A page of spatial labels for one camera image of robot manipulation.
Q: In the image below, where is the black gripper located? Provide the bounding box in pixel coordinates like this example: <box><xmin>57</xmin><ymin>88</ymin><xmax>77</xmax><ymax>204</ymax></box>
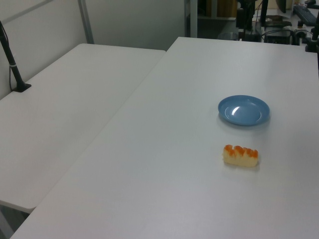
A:
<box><xmin>236</xmin><ymin>7</ymin><xmax>260</xmax><ymax>42</ymax></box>

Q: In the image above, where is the bread loaf with orange glaze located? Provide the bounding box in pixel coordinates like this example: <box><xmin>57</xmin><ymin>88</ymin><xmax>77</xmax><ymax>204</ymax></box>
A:
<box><xmin>222</xmin><ymin>144</ymin><xmax>259</xmax><ymax>166</ymax></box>

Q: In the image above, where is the blue round plate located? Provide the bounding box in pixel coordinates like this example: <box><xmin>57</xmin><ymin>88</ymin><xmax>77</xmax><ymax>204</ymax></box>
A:
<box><xmin>217</xmin><ymin>95</ymin><xmax>271</xmax><ymax>126</ymax></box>

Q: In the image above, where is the black equipment box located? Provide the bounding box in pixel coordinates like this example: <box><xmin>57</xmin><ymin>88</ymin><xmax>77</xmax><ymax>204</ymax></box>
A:
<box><xmin>263</xmin><ymin>29</ymin><xmax>293</xmax><ymax>45</ymax></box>

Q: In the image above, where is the black computer keyboard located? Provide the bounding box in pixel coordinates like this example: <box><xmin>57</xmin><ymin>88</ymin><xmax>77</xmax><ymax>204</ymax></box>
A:
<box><xmin>293</xmin><ymin>4</ymin><xmax>318</xmax><ymax>26</ymax></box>

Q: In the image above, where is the black clamp stand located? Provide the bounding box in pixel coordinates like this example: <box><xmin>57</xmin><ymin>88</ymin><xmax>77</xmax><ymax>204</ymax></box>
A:
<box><xmin>304</xmin><ymin>14</ymin><xmax>319</xmax><ymax>53</ymax></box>

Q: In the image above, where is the grey metal shelf frame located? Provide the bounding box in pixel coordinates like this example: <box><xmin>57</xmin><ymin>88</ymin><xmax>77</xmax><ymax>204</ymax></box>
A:
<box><xmin>184</xmin><ymin>0</ymin><xmax>199</xmax><ymax>38</ymax></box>

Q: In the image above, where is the grey metal partition post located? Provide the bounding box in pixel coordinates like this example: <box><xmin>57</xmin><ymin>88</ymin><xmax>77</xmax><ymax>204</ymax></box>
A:
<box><xmin>77</xmin><ymin>0</ymin><xmax>95</xmax><ymax>44</ymax></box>

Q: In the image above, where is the black camera stand pole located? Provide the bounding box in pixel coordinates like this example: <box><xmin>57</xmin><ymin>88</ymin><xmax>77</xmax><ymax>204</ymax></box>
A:
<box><xmin>0</xmin><ymin>20</ymin><xmax>32</xmax><ymax>93</ymax></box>

